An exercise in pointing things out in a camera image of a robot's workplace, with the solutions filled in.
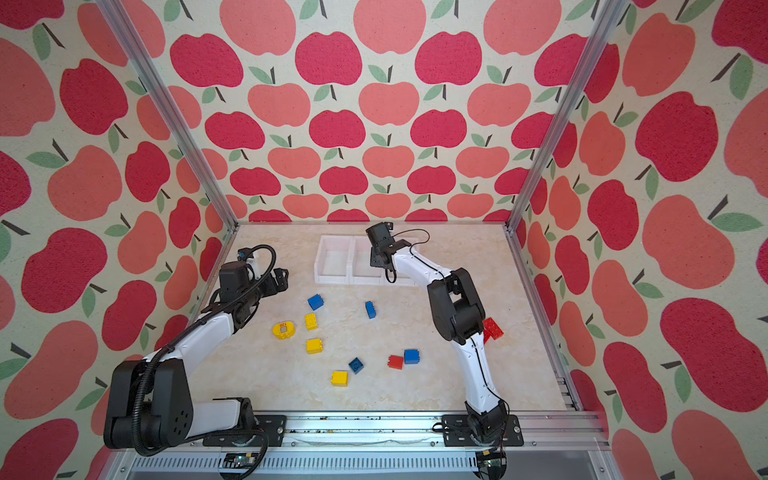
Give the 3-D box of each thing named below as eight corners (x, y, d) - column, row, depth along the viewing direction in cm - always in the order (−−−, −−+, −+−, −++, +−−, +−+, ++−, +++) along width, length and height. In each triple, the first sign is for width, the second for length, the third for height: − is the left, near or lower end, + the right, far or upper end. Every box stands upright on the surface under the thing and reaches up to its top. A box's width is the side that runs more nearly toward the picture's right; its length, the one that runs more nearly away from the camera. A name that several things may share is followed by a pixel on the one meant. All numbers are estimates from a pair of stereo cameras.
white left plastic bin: (316, 286, 105) (312, 273, 99) (322, 248, 116) (319, 235, 110) (350, 286, 105) (348, 274, 99) (353, 248, 116) (351, 235, 110)
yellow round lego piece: (273, 339, 92) (270, 335, 90) (277, 326, 95) (274, 321, 93) (294, 339, 92) (291, 335, 90) (297, 326, 95) (294, 321, 93)
